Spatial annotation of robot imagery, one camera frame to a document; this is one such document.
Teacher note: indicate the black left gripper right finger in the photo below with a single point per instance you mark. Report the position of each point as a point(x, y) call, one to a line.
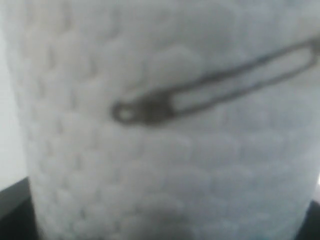
point(310, 229)

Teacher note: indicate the white printed paper towel roll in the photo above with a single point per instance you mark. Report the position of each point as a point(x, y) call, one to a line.
point(167, 119)

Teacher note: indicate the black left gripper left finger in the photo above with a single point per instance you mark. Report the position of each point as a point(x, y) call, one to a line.
point(17, 216)

